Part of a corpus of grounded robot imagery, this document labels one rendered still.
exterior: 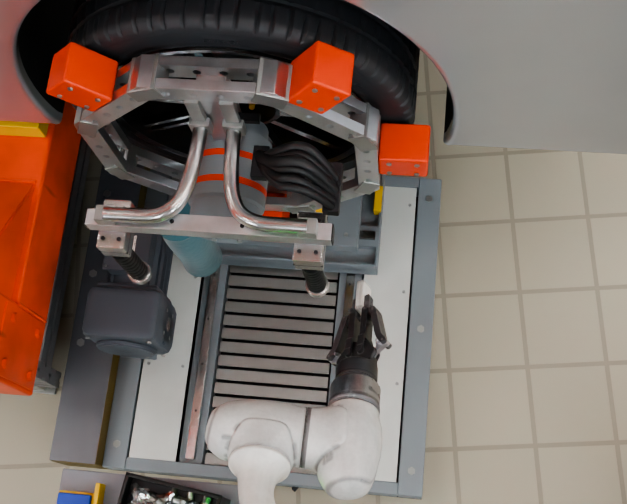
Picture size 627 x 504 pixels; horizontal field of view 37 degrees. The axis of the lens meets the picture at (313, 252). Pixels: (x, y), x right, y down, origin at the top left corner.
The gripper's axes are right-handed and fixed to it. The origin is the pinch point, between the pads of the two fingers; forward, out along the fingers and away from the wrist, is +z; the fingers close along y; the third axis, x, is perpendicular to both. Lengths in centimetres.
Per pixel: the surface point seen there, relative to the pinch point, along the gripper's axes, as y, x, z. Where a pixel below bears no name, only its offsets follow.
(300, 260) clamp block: 3.4, 24.2, -11.7
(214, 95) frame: 3, 52, 2
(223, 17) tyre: 11, 60, 7
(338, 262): -27, -27, 44
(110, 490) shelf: -64, -6, -23
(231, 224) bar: -4.1, 34.3, -8.6
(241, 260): -50, -16, 45
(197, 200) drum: -13.4, 34.8, 1.4
